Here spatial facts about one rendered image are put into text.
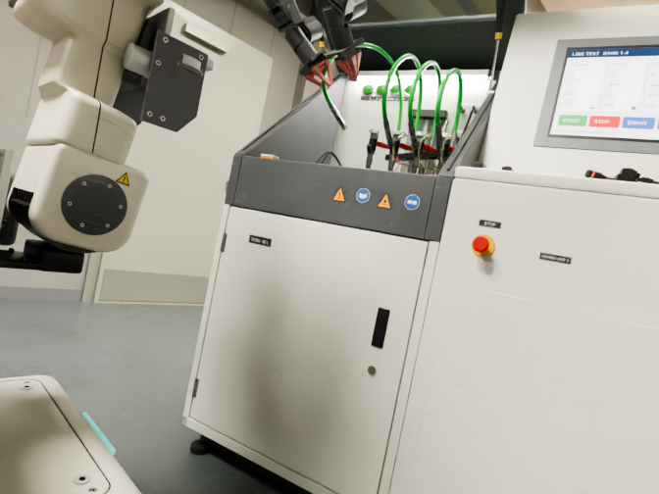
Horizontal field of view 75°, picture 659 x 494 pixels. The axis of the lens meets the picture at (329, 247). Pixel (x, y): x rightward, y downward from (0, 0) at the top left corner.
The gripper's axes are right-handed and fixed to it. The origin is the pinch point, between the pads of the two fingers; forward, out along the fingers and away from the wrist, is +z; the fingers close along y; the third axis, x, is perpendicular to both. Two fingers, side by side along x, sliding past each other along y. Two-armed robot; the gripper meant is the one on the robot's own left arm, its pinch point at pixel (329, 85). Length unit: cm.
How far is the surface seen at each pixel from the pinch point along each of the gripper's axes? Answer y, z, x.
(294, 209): -2.7, 24.1, 36.3
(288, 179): -1.4, 16.4, 31.7
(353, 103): 32.7, 6.3, -28.8
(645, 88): -56, 53, -40
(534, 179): -52, 49, 7
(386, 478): -21, 89, 68
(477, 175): -43, 42, 11
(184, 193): 222, -26, 6
